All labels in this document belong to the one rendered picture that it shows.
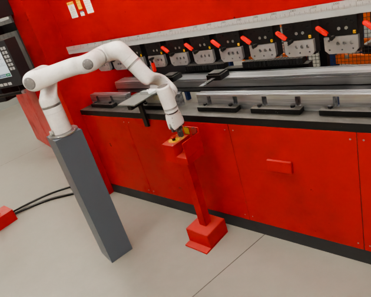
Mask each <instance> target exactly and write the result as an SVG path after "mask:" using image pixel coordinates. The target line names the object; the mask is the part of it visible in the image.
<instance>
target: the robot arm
mask: <svg viewBox="0 0 371 297"><path fill-rule="evenodd" d="M115 60H119V61H120V62H121V63H122V64H123V65H124V66H125V67H126V68H127V69H128V70H129V71H130V72H131V73H132V74H133V75H134V76H135V77H136V78H137V79H138V80H139V81H140V82H141V83H143V84H144V85H149V84H155V85H157V86H158V87H157V88H156V89H155V90H156V92H157V94H158V97H159V99H160V102H161V105H162V107H163V110H164V112H165V113H166V115H165V118H166V121H167V125H168V128H169V129H170V130H171V132H177V134H178V136H179V137H183V136H184V134H183V131H182V129H183V124H184V119H183V116H182V114H181V112H180V110H179V109H178V106H177V103H176V101H175V96H176V95H177V93H178V90H177V87H176V86H175V85H174V84H173V83H172V82H171V81H170V80H169V79H168V78H167V77H166V76H165V75H162V74H160V73H157V72H153V71H151V70H150V69H149V68H148V67H147V66H146V64H145V63H144V62H143V61H142V60H141V59H140V58H139V57H138V56H137V55H136V54H135V52H134V51H133V50H132V49H131V48H130V47H129V46H128V45H127V44H125V43H124V42H122V41H113V42H109V43H107V44H103V45H100V46H99V47H96V48H94V49H93V50H91V51H90V52H88V53H86V54H84V55H80V56H78V57H72V58H69V59H66V60H63V61H60V62H58V63H55V64H52V65H49V66H48V65H40V66H39V67H36V68H34V69H33V70H30V71H28V72H27V73H26V74H25V75H24V77H23V79H22V82H23V85H24V87H25V88H26V89H27V90H29V91H33V92H35V91H40V95H39V104H40V106H41V109H42V111H43V113H44V115H45V118H46V119H47V122H48V124H49V126H50V128H51V131H50V132H49V133H50V135H49V136H48V138H49V139H50V140H56V139H60V138H63V137H66V136H68V135H70V134H72V133H74V132H75V131H76V130H77V129H78V126H77V125H71V124H70V122H69V119H68V117H67V115H66V113H65V110H64V108H63V106H62V104H61V101H60V99H59V97H58V93H57V88H58V83H57V82H58V81H61V80H64V79H66V78H69V77H73V76H75V75H79V74H88V73H90V72H93V71H95V70H97V69H99V67H101V66H103V65H104V64H106V63H108V62H110V61H115Z"/></svg>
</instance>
